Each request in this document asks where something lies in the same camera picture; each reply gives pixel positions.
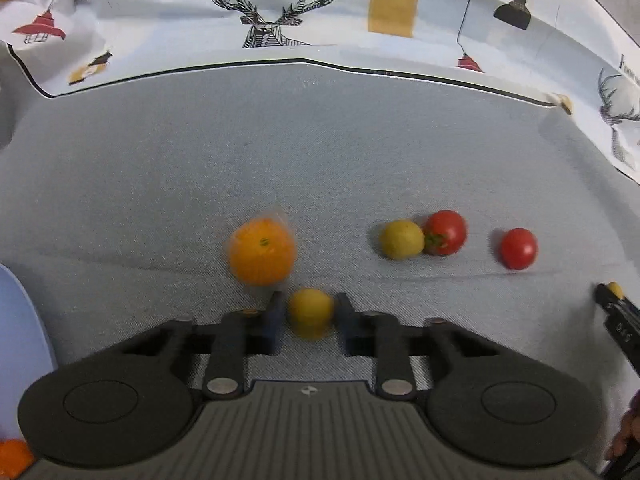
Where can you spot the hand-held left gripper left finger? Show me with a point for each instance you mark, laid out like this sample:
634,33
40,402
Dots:
272,320

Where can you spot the blue plate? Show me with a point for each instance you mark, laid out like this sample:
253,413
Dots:
20,350

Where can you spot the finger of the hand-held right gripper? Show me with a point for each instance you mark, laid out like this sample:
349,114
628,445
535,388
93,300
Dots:
625,325

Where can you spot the red cherry tomato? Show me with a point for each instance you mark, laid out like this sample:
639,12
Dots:
447,232
519,248

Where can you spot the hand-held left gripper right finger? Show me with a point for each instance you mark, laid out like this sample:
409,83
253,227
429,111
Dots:
345,320

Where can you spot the grey cloth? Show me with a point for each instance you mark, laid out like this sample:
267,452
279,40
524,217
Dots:
150,175

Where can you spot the orange mandarin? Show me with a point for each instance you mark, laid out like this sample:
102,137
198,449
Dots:
12,457
261,250

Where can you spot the person's right hand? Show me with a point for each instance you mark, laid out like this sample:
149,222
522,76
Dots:
627,430

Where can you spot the deer printed white cloth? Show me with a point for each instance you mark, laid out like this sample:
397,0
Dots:
175,20

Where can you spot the yellow-green jujube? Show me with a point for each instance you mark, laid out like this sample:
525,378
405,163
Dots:
615,290
401,239
310,312

